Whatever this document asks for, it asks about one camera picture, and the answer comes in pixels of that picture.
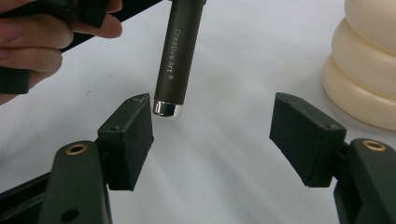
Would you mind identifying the cream ridged holder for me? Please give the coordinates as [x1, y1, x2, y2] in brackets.
[321, 0, 396, 132]

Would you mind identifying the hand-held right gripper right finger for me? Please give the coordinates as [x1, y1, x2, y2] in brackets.
[269, 91, 347, 189]

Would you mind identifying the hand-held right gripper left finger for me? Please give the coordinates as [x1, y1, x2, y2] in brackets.
[97, 93, 155, 191]

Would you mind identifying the brown cylinder with silver end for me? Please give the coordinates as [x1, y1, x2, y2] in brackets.
[151, 0, 207, 120]

